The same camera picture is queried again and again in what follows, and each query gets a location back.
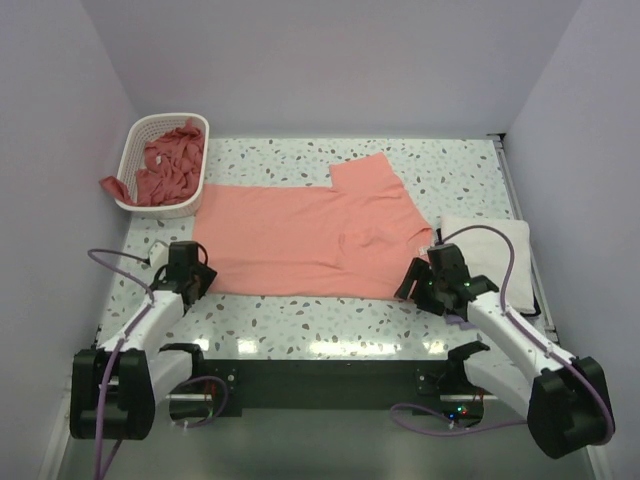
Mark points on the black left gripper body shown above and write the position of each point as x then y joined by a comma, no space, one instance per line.
204,276

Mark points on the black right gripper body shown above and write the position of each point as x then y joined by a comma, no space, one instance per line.
433,301

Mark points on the salmon pink t shirt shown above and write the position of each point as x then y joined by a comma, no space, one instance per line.
355,238

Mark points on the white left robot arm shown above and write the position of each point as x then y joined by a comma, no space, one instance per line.
117,385

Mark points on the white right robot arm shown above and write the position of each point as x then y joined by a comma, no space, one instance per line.
563,398

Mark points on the white folded t shirt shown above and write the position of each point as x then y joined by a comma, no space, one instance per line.
486,253

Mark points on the dark red t shirt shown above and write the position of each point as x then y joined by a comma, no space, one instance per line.
172,164

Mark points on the white perforated plastic basket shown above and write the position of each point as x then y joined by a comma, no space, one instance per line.
147,129

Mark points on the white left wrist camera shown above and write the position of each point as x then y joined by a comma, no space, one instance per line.
158,254

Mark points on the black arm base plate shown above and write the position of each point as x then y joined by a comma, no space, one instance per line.
227,388

